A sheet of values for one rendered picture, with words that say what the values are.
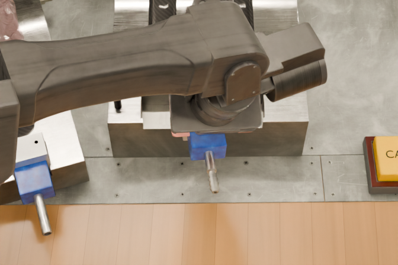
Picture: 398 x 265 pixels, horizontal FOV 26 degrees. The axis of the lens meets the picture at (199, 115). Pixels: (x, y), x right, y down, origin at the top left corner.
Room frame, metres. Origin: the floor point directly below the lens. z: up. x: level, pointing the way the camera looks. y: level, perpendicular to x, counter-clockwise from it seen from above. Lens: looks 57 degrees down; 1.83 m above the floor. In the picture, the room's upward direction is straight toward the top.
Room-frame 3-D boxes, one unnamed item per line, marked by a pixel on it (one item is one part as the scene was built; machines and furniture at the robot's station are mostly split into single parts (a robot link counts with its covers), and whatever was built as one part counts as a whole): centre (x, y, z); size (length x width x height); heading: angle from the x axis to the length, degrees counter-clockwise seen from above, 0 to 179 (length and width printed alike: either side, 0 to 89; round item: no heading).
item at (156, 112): (0.62, 0.05, 0.87); 0.05 x 0.05 x 0.04; 1
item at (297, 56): (0.52, -0.06, 1.14); 0.12 x 0.09 x 0.12; 112
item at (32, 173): (0.52, 0.21, 0.85); 0.13 x 0.05 x 0.05; 18
